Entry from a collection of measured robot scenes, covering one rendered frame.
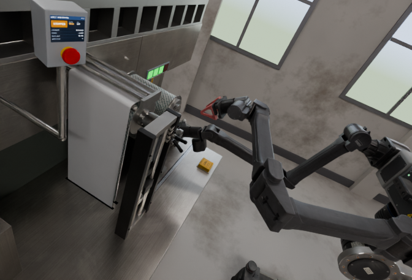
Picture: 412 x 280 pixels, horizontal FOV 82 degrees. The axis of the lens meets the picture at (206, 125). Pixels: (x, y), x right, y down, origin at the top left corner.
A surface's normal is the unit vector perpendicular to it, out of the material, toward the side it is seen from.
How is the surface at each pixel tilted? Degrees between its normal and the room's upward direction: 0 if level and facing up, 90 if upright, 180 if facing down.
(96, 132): 90
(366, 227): 2
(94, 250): 0
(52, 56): 90
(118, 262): 0
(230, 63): 90
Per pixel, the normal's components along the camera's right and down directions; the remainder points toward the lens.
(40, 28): -0.59, 0.29
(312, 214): 0.38, -0.72
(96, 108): -0.38, 0.43
